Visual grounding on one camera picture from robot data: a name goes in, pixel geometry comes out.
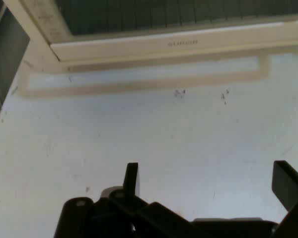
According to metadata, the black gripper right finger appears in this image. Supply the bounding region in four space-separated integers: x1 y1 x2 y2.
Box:
271 160 298 238

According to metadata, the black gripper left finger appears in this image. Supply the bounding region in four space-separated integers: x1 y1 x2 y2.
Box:
54 162 195 238

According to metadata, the white refrigerator drawer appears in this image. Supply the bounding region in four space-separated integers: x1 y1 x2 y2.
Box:
2 0 298 100

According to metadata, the dark grey cabinet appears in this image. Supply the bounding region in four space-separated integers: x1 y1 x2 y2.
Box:
0 0 31 136

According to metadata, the metal wire oven rack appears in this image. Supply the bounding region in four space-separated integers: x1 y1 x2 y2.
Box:
56 0 298 36

